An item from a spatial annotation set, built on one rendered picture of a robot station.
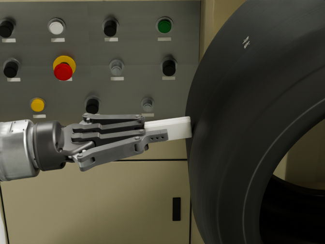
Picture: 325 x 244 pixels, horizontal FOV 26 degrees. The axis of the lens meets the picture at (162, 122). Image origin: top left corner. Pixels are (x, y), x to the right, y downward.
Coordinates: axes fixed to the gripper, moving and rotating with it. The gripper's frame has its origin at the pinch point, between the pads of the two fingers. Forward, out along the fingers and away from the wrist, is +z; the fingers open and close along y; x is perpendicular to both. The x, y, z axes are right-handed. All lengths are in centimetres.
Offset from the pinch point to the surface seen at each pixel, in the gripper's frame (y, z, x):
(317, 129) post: 26.1, 27.4, 21.0
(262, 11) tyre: 4.7, 15.9, -14.9
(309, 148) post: 26.1, 25.9, 25.4
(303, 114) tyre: -12.8, 18.2, -7.8
